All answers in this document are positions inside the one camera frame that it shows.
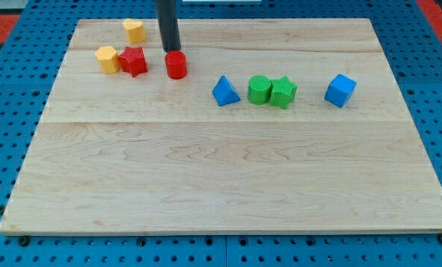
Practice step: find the blue triangle block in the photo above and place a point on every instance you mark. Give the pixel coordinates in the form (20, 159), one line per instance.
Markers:
(224, 92)

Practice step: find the yellow heart block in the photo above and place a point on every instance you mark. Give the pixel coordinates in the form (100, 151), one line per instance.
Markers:
(134, 30)

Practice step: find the green cylinder block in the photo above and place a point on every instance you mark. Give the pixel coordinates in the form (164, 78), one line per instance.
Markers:
(259, 89)

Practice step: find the wooden board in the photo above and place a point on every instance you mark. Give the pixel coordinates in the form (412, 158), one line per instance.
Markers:
(114, 155)

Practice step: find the green star block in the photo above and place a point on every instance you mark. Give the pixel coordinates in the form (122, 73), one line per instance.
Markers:
(283, 92)

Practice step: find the red cylinder block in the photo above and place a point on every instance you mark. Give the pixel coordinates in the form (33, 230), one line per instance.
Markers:
(176, 65)

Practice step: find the red star block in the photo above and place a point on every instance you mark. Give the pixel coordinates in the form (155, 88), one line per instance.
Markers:
(132, 61)

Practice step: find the blue cube block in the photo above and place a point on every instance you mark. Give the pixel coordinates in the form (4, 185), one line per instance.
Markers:
(340, 90)

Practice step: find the yellow hexagon block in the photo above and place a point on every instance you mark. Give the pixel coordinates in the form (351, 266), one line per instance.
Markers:
(108, 59)

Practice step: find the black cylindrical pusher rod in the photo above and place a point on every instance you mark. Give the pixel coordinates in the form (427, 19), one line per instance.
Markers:
(166, 12)

